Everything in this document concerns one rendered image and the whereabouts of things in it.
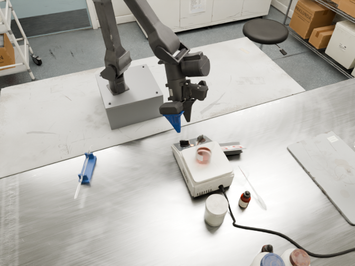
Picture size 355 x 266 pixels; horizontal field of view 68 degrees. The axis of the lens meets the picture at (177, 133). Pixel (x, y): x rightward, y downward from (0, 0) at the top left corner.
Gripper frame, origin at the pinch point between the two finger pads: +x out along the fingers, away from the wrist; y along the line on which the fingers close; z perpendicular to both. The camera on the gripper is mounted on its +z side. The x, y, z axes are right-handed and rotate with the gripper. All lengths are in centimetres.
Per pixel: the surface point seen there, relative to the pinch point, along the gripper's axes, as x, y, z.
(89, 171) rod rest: 11.6, -15.9, -27.7
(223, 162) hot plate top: 12.2, -6.2, 12.9
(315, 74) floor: 36, 229, 58
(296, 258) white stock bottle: 24.9, -25.5, 31.6
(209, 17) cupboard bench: -37, 263, -53
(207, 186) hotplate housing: 17.2, -11.7, 9.0
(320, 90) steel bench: 7, 51, 44
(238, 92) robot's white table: 2.5, 37.0, 11.6
